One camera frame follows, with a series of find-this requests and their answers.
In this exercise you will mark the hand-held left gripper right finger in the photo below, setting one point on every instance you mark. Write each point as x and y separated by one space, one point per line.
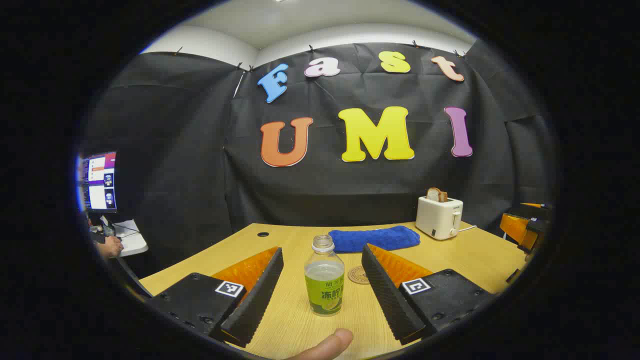
387 295

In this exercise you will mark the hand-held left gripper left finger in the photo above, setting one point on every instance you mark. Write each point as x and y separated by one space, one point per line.
255 300

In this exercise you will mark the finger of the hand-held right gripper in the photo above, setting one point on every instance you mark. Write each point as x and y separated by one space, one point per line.
537 205
520 231

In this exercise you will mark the round wooden coaster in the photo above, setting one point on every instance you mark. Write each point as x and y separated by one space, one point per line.
356 276

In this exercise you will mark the green label water bottle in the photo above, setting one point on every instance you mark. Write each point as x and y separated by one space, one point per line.
324 295

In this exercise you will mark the blue towel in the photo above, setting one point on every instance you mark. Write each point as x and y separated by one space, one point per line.
375 239

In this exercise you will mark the white toaster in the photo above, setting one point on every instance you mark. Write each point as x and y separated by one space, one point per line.
437 217

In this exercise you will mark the bread slice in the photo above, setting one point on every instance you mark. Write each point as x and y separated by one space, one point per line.
435 195

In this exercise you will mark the white side table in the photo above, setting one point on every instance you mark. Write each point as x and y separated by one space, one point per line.
134 244

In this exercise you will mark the computer monitor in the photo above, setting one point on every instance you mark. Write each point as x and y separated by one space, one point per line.
102 182

